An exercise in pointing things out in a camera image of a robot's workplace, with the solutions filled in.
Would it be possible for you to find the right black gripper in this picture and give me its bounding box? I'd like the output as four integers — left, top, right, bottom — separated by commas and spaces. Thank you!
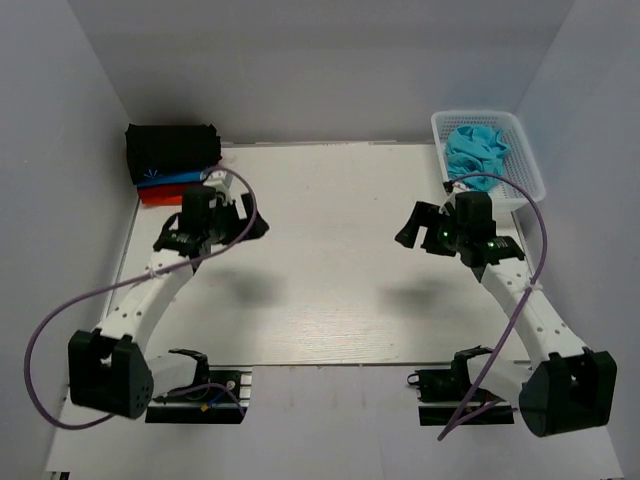
395, 201, 468, 257

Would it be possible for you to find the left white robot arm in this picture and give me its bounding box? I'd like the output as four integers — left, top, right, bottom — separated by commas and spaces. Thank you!
68, 186, 269, 419

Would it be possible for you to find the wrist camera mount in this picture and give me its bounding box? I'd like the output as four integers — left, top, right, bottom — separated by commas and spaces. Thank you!
443, 180, 472, 202
203, 169, 233, 205

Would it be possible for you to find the black t shirt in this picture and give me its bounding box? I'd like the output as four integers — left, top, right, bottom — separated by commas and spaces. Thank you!
125, 124, 222, 184

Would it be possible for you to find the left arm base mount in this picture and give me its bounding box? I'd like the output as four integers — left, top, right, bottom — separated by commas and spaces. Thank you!
144, 368, 252, 425

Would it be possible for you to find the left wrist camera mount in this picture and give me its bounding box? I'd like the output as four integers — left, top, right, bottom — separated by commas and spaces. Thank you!
203, 169, 233, 205

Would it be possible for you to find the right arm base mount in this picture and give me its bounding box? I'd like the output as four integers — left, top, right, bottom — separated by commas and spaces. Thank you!
407, 367, 515, 427

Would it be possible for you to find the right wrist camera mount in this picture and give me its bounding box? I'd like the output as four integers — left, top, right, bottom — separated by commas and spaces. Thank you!
443, 180, 472, 202

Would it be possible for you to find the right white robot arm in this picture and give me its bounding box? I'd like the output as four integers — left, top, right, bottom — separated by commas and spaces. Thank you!
395, 192, 617, 437

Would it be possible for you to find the crumpled light blue t shirt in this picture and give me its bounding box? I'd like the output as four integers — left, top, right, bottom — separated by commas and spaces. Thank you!
445, 125, 511, 180

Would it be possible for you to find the white plastic basket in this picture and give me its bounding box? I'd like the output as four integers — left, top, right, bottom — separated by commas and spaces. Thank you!
431, 110, 546, 202

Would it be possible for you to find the folded blue t shirt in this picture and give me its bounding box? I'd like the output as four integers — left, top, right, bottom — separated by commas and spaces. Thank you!
136, 169, 210, 188

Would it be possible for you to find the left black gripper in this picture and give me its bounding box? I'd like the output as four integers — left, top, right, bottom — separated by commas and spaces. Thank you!
204, 192, 268, 246

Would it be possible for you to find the folded red t shirt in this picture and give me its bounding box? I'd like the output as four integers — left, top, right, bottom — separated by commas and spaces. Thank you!
137, 184, 189, 199

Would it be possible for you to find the folded orange t shirt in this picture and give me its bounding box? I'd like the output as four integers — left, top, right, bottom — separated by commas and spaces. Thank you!
140, 194, 182, 207

